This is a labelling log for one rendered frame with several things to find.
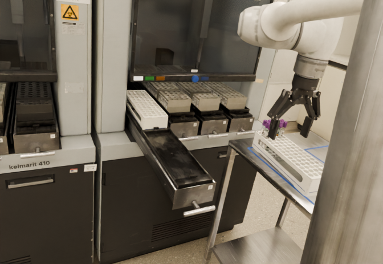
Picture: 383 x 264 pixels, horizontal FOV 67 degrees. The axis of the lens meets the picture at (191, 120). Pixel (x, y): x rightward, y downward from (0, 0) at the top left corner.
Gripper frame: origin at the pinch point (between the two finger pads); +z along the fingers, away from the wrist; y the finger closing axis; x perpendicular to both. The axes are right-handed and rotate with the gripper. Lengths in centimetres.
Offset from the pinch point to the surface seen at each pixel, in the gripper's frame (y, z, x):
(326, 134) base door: 183, 79, 130
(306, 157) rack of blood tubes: 2.8, 4.4, -7.8
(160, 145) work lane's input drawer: -38.1, 12.3, 18.4
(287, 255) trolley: 23, 65, 1
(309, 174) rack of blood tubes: -3.3, 4.9, -15.9
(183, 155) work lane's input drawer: -32.0, 12.3, 10.7
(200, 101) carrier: -12.9, 5.9, 43.5
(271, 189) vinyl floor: 76, 92, 76
